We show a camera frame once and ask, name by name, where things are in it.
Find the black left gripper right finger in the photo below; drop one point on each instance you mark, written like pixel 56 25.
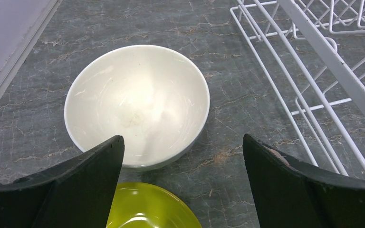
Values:
pixel 290 193

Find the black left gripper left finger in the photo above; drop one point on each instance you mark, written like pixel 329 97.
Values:
pixel 76 193

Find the yellow green round bowl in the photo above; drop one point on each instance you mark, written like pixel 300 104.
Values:
pixel 144 205

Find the large white ribbed bowl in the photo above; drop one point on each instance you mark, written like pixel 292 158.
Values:
pixel 156 98

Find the white wire dish rack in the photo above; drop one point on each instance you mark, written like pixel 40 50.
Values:
pixel 312 53

